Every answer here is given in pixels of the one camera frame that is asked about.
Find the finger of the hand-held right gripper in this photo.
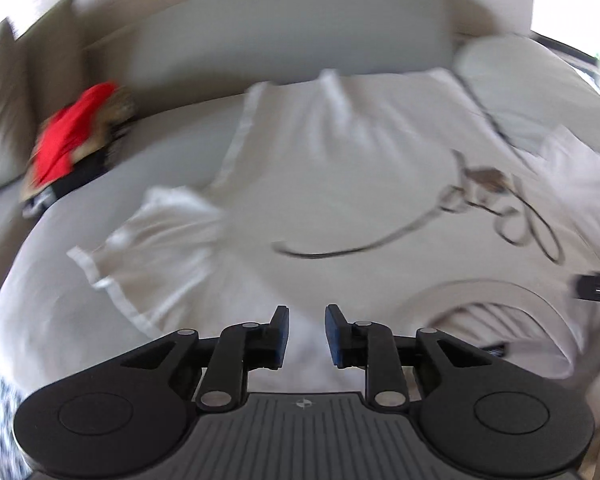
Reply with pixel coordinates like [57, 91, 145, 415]
[574, 272, 600, 306]

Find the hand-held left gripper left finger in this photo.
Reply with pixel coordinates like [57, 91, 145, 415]
[122, 305, 291, 413]

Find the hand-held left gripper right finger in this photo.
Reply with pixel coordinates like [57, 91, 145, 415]
[324, 304, 486, 411]

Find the light grey printed t-shirt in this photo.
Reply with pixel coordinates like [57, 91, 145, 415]
[67, 67, 600, 381]

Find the light grey sofa cushion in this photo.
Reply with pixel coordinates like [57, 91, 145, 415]
[452, 35, 600, 176]

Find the red garment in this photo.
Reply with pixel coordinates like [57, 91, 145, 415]
[32, 82, 118, 186]

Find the blue patterned rug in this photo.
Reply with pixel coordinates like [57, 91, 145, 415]
[0, 365, 26, 461]

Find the grey sofa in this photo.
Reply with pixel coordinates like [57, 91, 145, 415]
[0, 0, 600, 411]

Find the olive grey throw pillow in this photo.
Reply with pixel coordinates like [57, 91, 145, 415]
[0, 17, 36, 196]
[12, 0, 88, 111]

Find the dark window frame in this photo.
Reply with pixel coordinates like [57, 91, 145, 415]
[530, 30, 600, 111]

